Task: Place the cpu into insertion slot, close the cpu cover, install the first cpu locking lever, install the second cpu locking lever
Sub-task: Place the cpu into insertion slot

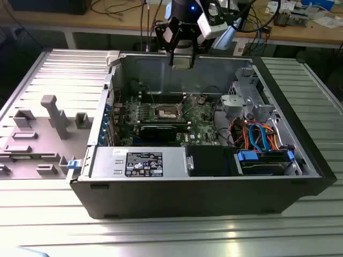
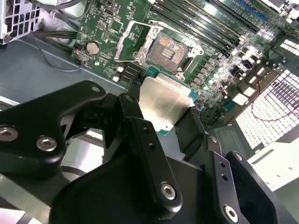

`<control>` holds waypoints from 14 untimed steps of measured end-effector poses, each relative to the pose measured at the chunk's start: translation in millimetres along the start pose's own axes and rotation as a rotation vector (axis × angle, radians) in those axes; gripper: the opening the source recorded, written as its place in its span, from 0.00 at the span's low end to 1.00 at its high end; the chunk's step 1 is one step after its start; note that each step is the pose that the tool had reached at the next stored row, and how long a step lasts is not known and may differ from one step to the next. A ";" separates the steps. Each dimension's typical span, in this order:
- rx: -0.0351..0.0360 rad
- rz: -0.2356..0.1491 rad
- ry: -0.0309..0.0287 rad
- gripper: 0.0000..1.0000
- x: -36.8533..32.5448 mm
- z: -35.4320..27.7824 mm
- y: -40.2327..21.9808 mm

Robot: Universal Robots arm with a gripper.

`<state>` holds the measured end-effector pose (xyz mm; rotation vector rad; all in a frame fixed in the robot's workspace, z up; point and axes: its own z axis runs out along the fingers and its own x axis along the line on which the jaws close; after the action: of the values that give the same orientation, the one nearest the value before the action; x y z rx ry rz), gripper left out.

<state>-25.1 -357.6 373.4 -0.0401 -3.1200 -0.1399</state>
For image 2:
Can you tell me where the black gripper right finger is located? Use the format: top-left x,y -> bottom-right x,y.
174,105 -> 291,224

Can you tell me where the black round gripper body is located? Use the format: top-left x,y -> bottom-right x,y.
49,151 -> 225,224

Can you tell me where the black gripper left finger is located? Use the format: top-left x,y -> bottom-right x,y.
0,78 -> 183,220

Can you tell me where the silver topped CPU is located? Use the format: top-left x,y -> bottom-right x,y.
139,67 -> 202,139

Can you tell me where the metal socket cover frame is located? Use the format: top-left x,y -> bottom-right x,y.
115,20 -> 162,64

